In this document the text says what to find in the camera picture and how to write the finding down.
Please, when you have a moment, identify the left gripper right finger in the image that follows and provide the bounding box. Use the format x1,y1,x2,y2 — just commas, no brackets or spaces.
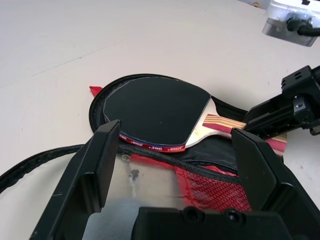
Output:
230,127,320,240

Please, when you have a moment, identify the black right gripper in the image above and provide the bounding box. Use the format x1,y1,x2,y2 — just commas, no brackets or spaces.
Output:
243,65,320,140

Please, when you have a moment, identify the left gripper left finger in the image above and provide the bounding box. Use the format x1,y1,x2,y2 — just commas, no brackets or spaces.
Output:
29,119,123,240

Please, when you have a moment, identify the black and red paddle case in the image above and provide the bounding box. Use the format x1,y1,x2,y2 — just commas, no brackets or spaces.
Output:
0,72,318,240

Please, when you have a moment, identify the blue and white plush toy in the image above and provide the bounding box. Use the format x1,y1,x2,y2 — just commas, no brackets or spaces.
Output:
86,196,141,240

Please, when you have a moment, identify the black rubber ping-pong paddle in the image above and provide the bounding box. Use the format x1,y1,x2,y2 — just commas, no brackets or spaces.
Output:
102,75,288,158

